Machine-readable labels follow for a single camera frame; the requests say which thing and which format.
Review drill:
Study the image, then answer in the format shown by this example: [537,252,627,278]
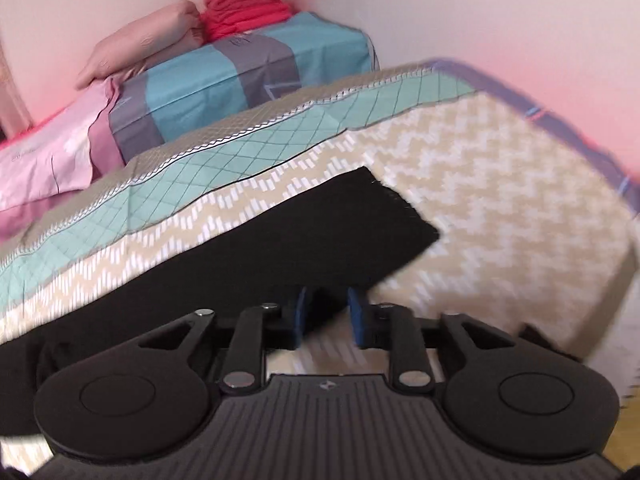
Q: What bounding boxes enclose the black pants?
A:
[1,167,440,437]

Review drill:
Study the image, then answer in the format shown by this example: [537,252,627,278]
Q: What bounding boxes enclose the chevron patterned bed mat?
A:
[0,58,640,470]

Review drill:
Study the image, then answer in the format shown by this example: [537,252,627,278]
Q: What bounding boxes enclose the blue purple bed cover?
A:
[425,58,639,212]

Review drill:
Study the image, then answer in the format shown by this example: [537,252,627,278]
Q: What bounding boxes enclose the pink bedsheet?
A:
[1,77,124,240]

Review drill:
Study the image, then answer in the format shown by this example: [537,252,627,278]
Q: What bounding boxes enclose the blue grey checked pillow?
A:
[110,12,378,160]

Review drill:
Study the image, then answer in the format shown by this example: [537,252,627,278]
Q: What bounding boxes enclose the pink pillow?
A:
[75,0,204,90]

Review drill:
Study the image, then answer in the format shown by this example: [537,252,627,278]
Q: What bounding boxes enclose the red folded blanket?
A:
[201,0,296,42]

